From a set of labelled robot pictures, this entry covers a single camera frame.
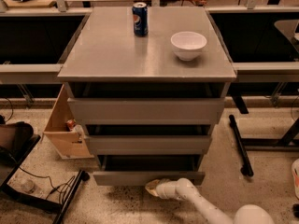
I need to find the grey bottom drawer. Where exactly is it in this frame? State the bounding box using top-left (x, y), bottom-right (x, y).
top-left (93, 155), bottom-right (205, 186)

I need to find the grey drawer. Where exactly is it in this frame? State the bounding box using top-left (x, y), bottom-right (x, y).
top-left (85, 135), bottom-right (211, 155)
top-left (68, 98), bottom-right (224, 125)
top-left (93, 155), bottom-right (205, 186)

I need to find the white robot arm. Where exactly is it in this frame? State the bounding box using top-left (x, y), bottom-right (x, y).
top-left (145, 178), bottom-right (275, 224)

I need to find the grey middle drawer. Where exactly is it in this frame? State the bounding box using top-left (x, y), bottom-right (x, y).
top-left (85, 135), bottom-right (211, 155)

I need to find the grey top drawer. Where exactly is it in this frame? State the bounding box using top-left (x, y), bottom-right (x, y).
top-left (68, 98), bottom-right (224, 125)

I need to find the grey drawer cabinet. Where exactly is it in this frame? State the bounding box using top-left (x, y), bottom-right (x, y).
top-left (57, 6), bottom-right (237, 173)

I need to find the wooden open box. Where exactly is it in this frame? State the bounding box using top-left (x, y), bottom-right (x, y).
top-left (44, 87), bottom-right (93, 159)

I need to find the black metal leg bar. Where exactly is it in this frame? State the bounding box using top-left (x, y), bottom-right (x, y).
top-left (229, 115), bottom-right (254, 177)

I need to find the red snack packet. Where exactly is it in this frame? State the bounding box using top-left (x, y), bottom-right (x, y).
top-left (66, 119), bottom-right (77, 131)

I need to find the clear plastic bottle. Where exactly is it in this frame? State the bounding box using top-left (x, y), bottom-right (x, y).
top-left (21, 179), bottom-right (43, 197)

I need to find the white orange sneaker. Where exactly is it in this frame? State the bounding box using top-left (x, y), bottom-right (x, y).
top-left (292, 159), bottom-right (299, 200)

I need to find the white ceramic bowl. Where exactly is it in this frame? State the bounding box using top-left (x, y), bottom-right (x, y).
top-left (170, 31), bottom-right (207, 61)

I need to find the blue Pepsi can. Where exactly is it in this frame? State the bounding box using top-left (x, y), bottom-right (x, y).
top-left (132, 2), bottom-right (148, 36)

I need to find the black cable on floor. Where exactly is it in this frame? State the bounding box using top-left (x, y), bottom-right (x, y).
top-left (18, 165), bottom-right (78, 205)

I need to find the black cart frame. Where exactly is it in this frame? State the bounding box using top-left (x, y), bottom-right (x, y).
top-left (0, 120), bottom-right (92, 224)

